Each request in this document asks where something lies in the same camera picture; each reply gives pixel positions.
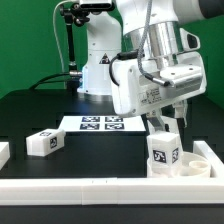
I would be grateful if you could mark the white front wall barrier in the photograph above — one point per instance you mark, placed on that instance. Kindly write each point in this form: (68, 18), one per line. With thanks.
(111, 191)

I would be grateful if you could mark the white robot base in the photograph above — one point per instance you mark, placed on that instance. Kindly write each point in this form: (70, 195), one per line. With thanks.
(104, 42)

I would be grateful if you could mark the white left wall barrier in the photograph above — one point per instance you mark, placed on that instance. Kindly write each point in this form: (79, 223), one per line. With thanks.
(4, 153)

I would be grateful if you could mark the camera on mount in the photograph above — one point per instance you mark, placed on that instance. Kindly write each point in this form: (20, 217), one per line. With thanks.
(97, 5)

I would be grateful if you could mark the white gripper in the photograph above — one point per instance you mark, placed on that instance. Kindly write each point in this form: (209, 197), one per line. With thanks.
(170, 72)

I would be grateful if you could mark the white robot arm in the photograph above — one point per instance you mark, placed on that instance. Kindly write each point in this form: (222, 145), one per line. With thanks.
(141, 17)

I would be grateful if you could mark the white sheet with tags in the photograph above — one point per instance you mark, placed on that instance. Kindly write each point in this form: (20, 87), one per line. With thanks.
(101, 124)

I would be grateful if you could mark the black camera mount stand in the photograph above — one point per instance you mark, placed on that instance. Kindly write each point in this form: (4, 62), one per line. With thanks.
(73, 16)

